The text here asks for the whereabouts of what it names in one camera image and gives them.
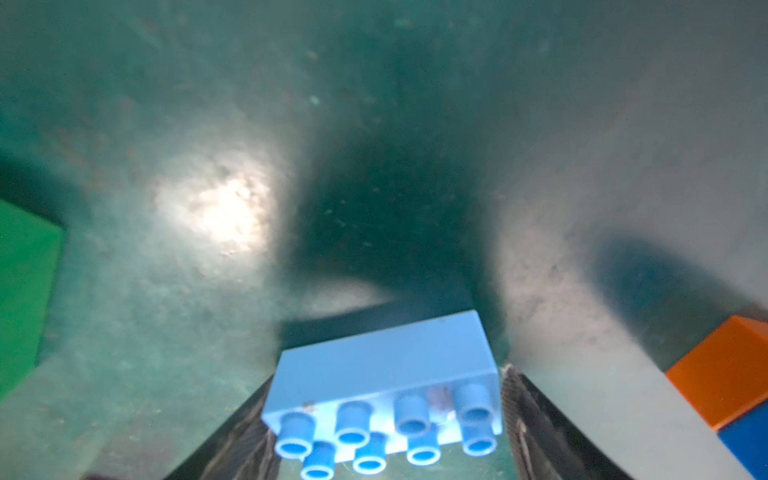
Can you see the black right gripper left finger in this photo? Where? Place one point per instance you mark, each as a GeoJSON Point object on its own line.
{"type": "Point", "coordinates": [241, 448]}

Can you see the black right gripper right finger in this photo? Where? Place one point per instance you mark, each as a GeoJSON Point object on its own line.
{"type": "Point", "coordinates": [545, 444]}

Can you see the light blue long lego brick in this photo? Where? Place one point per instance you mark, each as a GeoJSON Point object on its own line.
{"type": "Point", "coordinates": [410, 389]}

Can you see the orange lego brick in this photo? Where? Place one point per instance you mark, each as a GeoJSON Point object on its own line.
{"type": "Point", "coordinates": [725, 376]}

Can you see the dark blue lego brick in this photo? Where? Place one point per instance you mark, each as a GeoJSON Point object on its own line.
{"type": "Point", "coordinates": [746, 438]}

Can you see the green long lego brick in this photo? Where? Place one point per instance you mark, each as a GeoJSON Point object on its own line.
{"type": "Point", "coordinates": [30, 252]}

